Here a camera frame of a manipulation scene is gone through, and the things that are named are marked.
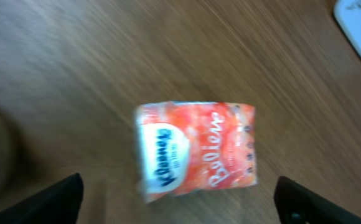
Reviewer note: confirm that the small red white box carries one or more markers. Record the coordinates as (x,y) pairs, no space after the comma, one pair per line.
(186,146)

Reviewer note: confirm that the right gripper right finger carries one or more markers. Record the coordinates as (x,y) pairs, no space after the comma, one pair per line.
(296,204)

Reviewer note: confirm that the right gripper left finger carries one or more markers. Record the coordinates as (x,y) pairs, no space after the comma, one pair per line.
(58,204)

